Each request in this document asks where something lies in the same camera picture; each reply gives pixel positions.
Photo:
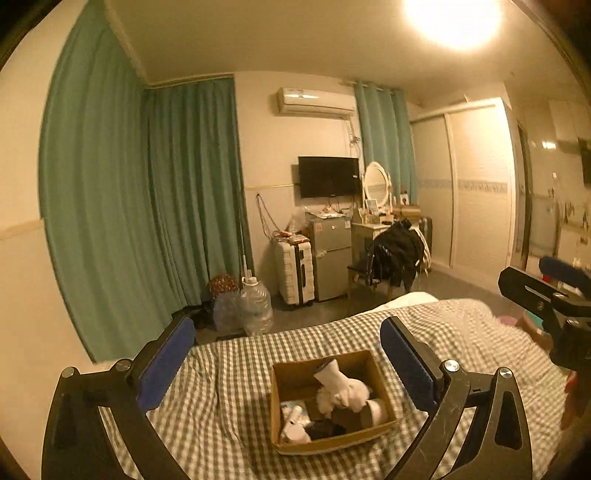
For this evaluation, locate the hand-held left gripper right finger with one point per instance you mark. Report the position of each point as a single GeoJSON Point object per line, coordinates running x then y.
{"type": "Point", "coordinates": [408, 362]}

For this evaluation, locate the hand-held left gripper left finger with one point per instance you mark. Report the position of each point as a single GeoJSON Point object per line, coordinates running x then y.
{"type": "Point", "coordinates": [166, 364]}

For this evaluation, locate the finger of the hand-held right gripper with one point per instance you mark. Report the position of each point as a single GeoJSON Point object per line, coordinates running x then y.
{"type": "Point", "coordinates": [526, 286]}
{"type": "Point", "coordinates": [565, 272]}

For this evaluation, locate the white socks bundle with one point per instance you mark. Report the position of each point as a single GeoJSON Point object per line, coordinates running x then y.
{"type": "Point", "coordinates": [344, 390]}

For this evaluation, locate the dark cloth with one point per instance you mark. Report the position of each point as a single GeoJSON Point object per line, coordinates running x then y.
{"type": "Point", "coordinates": [325, 429]}

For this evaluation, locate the brown cardboard box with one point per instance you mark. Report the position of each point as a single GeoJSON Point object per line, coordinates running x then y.
{"type": "Point", "coordinates": [295, 381]}

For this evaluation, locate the small white bottle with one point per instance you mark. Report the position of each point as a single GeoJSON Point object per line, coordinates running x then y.
{"type": "Point", "coordinates": [295, 429]}

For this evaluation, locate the grey checked blanket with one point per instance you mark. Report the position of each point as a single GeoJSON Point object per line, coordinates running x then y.
{"type": "Point", "coordinates": [231, 392]}

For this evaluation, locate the floral bag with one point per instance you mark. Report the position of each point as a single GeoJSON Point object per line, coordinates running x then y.
{"type": "Point", "coordinates": [222, 284]}

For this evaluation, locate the white slatted wardrobe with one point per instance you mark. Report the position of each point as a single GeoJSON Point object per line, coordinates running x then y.
{"type": "Point", "coordinates": [475, 194]}

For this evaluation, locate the clear water jug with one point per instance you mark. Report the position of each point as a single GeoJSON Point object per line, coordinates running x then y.
{"type": "Point", "coordinates": [255, 304]}

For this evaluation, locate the chair with black jacket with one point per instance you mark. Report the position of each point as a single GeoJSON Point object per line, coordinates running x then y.
{"type": "Point", "coordinates": [397, 251]}

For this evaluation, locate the grey small fridge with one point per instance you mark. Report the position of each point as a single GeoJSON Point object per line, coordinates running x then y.
{"type": "Point", "coordinates": [330, 258]}

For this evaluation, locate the white dressing table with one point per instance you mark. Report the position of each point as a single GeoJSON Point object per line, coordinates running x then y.
{"type": "Point", "coordinates": [364, 233]}

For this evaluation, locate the white ribbed suitcase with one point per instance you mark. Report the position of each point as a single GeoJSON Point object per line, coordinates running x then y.
{"type": "Point", "coordinates": [295, 270]}

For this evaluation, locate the wide green curtain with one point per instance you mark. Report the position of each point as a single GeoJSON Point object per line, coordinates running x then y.
{"type": "Point", "coordinates": [138, 207]}

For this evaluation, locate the clear plastic bag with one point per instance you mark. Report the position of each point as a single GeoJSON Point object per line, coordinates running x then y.
{"type": "Point", "coordinates": [298, 221]}

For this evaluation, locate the white oval mirror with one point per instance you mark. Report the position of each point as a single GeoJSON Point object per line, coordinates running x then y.
{"type": "Point", "coordinates": [376, 182]}

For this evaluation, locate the narrow green curtain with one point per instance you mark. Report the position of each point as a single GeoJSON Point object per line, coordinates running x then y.
{"type": "Point", "coordinates": [385, 138]}

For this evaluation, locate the ceiling light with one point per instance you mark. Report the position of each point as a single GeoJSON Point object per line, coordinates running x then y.
{"type": "Point", "coordinates": [452, 21]}

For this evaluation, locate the white air conditioner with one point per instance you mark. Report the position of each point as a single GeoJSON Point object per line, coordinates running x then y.
{"type": "Point", "coordinates": [316, 101]}

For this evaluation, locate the black wall television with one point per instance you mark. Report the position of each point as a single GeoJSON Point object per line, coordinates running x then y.
{"type": "Point", "coordinates": [328, 176]}

